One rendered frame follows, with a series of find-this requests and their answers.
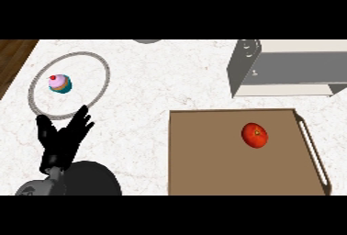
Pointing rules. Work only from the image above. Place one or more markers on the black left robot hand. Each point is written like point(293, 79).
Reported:
point(61, 140)

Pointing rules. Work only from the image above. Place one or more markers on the grey round object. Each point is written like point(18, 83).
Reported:
point(147, 41)

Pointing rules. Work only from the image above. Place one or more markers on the white plate with grey rim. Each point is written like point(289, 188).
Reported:
point(91, 70)

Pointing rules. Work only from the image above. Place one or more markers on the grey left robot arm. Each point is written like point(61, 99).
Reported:
point(77, 182)

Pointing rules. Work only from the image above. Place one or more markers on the brown wooden tray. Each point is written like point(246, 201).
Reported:
point(235, 165)

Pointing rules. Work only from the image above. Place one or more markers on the pink frosted cupcake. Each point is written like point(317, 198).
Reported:
point(60, 83)

